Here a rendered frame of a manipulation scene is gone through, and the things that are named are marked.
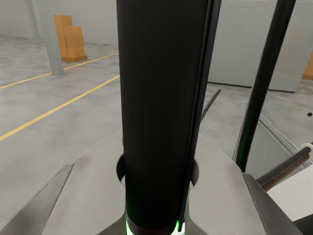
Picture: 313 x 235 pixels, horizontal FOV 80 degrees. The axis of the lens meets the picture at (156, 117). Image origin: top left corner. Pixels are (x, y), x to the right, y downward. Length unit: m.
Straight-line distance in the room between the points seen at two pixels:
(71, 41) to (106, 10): 6.11
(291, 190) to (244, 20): 5.16
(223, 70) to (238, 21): 1.21
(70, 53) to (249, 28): 6.24
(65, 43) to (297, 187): 8.32
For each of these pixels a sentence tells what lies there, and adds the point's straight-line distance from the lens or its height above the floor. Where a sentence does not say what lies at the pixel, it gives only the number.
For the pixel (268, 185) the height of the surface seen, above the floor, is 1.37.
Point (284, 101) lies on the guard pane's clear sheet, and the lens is 1.29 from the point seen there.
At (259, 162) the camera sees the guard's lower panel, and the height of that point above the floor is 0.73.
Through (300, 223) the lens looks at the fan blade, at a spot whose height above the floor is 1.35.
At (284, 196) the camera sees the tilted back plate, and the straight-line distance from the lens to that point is 0.56.
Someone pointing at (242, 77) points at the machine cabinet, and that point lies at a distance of 5.73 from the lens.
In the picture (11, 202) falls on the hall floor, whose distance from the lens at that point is 2.34.
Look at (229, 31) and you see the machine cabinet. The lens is 5.53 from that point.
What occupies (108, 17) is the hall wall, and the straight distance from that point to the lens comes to 13.93.
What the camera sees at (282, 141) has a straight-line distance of 1.26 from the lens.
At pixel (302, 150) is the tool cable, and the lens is 0.37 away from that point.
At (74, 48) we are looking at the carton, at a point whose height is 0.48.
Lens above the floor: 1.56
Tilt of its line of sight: 27 degrees down
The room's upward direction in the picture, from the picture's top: 3 degrees clockwise
